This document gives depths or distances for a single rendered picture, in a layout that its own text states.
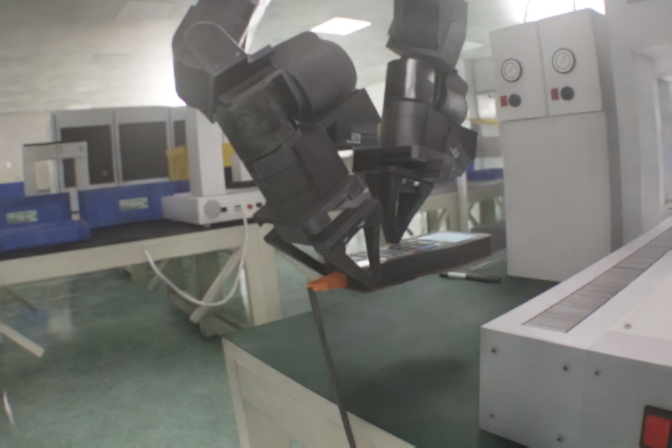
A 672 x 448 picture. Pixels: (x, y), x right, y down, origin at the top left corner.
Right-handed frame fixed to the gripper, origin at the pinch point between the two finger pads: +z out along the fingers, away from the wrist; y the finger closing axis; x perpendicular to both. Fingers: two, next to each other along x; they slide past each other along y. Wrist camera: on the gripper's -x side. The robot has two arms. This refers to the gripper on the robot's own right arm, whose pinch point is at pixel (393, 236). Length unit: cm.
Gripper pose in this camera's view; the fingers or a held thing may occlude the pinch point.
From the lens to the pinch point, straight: 52.8
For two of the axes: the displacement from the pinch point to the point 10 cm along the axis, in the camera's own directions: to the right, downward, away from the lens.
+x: -8.0, -1.5, -5.8
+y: -5.9, -0.1, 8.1
